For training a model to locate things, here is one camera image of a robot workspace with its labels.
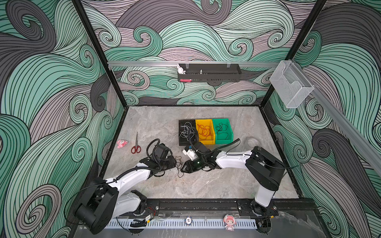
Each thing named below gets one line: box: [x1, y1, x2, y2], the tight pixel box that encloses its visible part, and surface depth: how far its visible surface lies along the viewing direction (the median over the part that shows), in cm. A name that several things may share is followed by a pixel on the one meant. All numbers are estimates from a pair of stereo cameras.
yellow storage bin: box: [195, 119, 216, 145], surface depth 103 cm
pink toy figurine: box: [116, 139, 128, 149], surface depth 97 cm
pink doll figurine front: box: [223, 214, 237, 232], surface depth 68 cm
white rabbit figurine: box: [176, 63, 187, 75], surface depth 87 cm
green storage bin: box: [212, 118, 234, 145], surface depth 105 cm
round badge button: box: [184, 215, 193, 226], surface depth 71 cm
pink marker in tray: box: [179, 78, 192, 83], surface depth 91 cm
